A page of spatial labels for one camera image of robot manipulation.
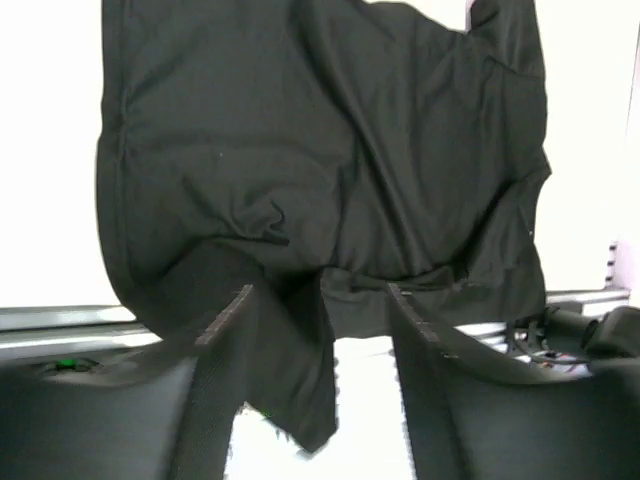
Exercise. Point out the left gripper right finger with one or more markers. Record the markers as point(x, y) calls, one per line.
point(474, 413)

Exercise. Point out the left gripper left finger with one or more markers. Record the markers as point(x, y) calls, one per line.
point(163, 412)

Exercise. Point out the black t shirt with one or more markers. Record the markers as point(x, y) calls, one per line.
point(319, 150)

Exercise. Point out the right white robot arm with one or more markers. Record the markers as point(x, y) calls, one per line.
point(563, 338)

